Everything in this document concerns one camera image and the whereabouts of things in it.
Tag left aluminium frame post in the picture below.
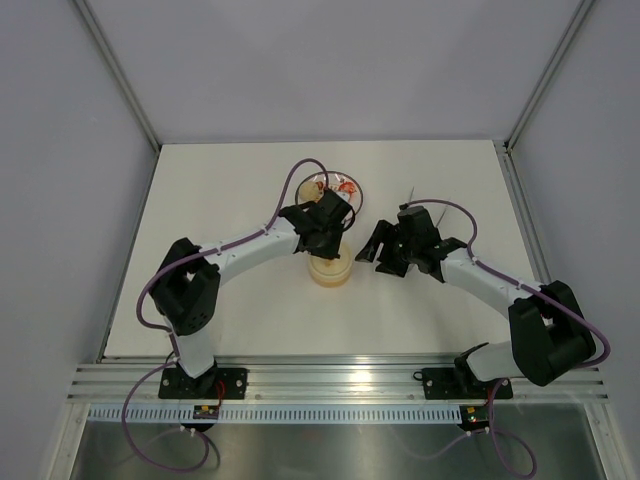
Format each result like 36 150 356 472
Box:
69 0 162 156

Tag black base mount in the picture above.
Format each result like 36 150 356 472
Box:
412 367 495 400
158 367 248 400

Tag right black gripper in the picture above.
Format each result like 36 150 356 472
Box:
356 219 419 278

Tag aluminium front rail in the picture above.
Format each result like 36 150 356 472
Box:
67 355 609 404

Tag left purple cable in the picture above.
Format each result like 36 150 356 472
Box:
122 158 346 474

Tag aluminium frame post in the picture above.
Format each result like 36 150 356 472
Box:
503 0 599 155
69 0 162 156

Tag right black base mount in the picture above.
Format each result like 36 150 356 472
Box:
412 367 495 400

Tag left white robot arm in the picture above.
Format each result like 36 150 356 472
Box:
145 189 356 398

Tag right aluminium frame post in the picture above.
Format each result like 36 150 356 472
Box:
503 0 599 155

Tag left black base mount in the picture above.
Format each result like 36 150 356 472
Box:
158 367 248 400

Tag right aluminium side rail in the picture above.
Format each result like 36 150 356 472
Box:
493 140 553 284

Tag metal food tongs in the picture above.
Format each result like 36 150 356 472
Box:
406 185 452 228

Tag white slotted cable duct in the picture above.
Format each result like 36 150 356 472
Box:
88 404 462 425

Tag patterned round plate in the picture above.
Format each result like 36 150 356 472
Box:
295 170 364 213

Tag round beige lunch box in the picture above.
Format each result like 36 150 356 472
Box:
307 242 354 288

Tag white steamed bun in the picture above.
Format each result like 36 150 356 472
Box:
298 181 323 203

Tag red shrimp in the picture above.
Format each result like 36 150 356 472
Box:
337 181 358 199

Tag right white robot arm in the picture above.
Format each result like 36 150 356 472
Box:
355 202 596 396

